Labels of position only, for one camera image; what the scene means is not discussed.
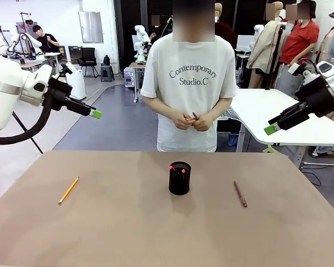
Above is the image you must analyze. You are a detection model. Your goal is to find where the man in black T-shirt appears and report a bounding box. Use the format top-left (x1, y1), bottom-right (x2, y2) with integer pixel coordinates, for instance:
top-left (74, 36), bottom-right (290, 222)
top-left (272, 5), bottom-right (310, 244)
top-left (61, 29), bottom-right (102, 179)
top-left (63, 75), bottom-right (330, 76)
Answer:
top-left (33, 24), bottom-right (61, 53)

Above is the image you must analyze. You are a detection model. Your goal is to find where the person's left forearm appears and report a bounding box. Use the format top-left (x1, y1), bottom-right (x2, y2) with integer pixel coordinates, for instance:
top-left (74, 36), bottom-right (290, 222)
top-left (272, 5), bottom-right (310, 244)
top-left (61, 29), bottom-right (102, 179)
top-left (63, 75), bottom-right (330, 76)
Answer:
top-left (207, 97), bottom-right (232, 123)

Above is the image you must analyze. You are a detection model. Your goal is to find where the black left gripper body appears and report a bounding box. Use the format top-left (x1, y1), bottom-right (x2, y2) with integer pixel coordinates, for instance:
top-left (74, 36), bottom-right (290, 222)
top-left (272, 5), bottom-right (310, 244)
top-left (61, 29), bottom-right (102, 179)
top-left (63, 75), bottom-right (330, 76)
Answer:
top-left (47, 77), bottom-right (73, 111)

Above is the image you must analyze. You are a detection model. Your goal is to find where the person in white T-shirt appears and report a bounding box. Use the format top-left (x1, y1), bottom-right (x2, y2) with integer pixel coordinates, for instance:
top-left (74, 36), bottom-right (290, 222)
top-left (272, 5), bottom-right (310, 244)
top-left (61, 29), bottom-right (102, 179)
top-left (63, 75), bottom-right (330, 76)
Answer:
top-left (140, 0), bottom-right (237, 153)

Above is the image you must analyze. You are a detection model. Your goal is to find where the mannequin with bucket hat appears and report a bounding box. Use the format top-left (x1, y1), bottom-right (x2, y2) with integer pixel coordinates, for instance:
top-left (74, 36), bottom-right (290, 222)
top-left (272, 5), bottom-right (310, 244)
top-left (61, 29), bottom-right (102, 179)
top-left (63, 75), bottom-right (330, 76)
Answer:
top-left (318, 6), bottom-right (334, 70)

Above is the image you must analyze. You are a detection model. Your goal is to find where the small wooden side table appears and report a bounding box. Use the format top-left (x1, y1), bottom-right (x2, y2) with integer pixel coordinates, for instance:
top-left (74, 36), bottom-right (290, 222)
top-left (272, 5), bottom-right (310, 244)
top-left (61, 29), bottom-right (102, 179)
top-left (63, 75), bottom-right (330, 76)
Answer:
top-left (127, 61), bottom-right (145, 103)

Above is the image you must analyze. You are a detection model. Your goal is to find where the black camera tripod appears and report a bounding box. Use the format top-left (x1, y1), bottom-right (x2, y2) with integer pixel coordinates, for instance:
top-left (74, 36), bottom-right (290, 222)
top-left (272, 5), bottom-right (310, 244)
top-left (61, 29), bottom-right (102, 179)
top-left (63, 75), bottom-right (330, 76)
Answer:
top-left (264, 23), bottom-right (285, 91)

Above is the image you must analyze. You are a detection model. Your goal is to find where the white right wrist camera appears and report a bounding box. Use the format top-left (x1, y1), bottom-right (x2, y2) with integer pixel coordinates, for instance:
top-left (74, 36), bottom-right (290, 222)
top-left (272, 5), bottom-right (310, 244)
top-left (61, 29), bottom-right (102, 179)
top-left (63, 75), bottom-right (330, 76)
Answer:
top-left (288, 62), bottom-right (307, 75)

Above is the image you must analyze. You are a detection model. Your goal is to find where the computer case with lights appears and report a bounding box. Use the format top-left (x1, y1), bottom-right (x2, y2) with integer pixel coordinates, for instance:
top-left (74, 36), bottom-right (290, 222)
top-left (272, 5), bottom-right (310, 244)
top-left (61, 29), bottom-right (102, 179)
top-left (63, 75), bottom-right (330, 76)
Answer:
top-left (123, 67), bottom-right (136, 87)

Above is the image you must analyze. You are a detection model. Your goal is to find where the white work table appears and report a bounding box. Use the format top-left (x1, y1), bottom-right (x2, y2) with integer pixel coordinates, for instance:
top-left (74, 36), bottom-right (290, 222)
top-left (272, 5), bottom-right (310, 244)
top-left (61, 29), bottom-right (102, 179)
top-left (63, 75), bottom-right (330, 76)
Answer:
top-left (229, 88), bottom-right (334, 170)

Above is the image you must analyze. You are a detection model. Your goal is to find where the person's left hand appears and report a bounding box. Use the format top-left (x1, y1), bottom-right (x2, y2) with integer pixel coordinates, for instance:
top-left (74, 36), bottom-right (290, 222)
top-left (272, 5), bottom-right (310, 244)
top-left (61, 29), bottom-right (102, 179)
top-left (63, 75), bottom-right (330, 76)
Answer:
top-left (193, 113), bottom-right (214, 132)

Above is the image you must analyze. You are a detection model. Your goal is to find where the black office chair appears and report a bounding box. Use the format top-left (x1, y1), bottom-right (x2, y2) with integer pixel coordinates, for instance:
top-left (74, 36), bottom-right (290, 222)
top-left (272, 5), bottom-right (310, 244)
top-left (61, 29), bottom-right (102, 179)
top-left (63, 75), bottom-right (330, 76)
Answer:
top-left (78, 47), bottom-right (100, 78)

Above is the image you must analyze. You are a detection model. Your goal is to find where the black stand leg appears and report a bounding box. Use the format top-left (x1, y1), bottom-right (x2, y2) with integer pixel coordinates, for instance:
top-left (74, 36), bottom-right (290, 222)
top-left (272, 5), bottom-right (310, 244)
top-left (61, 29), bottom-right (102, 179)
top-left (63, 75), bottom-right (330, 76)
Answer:
top-left (12, 111), bottom-right (44, 154)

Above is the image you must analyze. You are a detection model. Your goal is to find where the white box appliance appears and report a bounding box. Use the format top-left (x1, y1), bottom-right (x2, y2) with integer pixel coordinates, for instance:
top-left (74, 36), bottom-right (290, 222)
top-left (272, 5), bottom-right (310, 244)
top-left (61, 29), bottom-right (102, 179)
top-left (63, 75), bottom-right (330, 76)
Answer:
top-left (69, 69), bottom-right (87, 100)

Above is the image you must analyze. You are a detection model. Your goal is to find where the black corrugated cable hose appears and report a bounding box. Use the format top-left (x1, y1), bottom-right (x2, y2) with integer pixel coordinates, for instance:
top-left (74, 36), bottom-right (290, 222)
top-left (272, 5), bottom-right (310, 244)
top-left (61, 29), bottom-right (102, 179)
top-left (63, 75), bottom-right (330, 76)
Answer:
top-left (0, 94), bottom-right (53, 145)

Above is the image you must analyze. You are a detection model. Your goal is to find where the mannequin in beige coat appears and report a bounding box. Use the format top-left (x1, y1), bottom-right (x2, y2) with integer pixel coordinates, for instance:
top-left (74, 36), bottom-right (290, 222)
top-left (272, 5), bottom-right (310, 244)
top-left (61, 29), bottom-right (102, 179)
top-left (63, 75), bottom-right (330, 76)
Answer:
top-left (246, 1), bottom-right (284, 73)

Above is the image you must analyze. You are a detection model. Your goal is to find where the grey wall panel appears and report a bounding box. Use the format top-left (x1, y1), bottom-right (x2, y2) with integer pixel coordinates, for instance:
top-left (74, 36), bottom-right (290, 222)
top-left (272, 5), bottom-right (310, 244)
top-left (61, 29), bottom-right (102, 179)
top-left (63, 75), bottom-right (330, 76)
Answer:
top-left (78, 11), bottom-right (104, 44)

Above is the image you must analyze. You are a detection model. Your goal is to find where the person's right hand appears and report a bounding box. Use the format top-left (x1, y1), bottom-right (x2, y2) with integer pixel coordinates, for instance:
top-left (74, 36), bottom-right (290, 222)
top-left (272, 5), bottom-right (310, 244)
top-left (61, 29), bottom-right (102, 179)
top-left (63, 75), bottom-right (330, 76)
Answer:
top-left (171, 112), bottom-right (197, 131)

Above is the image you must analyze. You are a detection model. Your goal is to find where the person's right forearm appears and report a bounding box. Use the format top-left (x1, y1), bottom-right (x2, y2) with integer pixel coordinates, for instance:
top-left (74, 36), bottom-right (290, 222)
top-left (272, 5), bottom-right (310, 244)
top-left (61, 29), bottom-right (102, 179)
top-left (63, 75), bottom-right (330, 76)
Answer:
top-left (143, 96), bottom-right (179, 123)

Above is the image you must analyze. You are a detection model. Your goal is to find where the black plastic stool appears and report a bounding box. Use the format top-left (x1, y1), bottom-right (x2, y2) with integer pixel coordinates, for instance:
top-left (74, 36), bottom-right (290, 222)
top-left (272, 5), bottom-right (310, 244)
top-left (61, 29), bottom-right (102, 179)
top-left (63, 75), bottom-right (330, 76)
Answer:
top-left (100, 63), bottom-right (116, 83)

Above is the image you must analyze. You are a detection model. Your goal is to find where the black mesh pen holder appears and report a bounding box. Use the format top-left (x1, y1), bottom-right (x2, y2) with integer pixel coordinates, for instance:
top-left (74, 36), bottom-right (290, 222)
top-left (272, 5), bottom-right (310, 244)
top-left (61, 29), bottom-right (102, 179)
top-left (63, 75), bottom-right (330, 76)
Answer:
top-left (168, 161), bottom-right (192, 196)

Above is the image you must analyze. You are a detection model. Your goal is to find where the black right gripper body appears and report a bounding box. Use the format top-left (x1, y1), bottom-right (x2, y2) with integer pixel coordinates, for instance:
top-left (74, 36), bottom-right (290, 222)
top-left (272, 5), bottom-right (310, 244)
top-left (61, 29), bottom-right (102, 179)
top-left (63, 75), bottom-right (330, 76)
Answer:
top-left (294, 75), bottom-right (334, 117)

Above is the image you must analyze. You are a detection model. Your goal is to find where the mannequin in dark red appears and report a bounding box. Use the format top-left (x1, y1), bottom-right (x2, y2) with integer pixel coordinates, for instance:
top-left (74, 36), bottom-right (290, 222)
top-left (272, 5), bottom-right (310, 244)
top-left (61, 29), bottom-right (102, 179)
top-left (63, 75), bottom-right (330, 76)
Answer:
top-left (214, 2), bottom-right (238, 52)

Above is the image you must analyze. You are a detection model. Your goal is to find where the person in red T-shirt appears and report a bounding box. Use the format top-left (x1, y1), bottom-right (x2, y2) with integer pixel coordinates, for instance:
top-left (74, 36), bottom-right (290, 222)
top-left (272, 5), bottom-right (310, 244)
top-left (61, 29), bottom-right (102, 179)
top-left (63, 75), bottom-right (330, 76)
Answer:
top-left (275, 0), bottom-right (320, 98)

